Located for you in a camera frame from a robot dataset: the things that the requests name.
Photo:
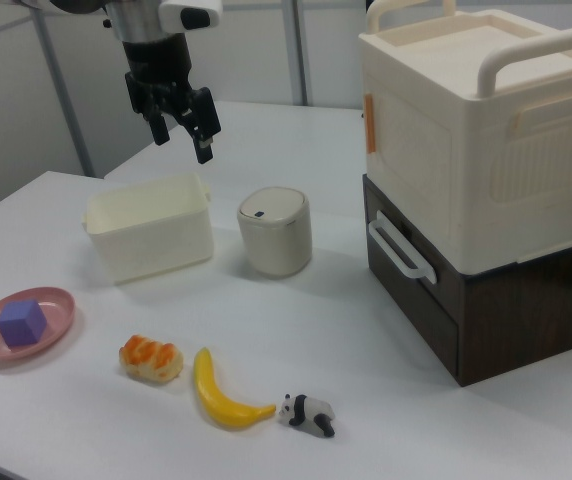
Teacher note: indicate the toy panda figure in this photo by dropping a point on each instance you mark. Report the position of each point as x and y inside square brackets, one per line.
[306, 410]

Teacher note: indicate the toy bread with orange glaze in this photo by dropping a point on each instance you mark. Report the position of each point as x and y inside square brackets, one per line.
[151, 360]

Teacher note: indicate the purple cube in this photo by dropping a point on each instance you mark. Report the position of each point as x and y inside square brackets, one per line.
[18, 325]

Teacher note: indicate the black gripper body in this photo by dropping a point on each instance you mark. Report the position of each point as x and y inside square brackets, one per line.
[158, 65]

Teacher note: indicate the small beige trash can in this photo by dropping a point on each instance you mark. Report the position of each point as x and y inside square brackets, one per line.
[276, 245]

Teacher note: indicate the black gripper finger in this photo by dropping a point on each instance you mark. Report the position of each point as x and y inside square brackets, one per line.
[205, 125]
[159, 127]

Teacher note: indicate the orange latch strip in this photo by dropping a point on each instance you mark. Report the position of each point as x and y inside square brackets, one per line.
[371, 122]

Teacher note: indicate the dark brown drawer cabinet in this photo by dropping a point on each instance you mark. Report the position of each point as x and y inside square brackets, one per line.
[516, 325]

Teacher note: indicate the yellow toy banana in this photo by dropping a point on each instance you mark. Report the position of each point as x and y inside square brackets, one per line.
[211, 395]

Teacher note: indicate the pink plate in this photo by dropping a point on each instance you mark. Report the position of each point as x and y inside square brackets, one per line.
[61, 310]

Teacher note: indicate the cream plastic bin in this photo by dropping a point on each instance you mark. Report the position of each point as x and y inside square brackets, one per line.
[151, 250]

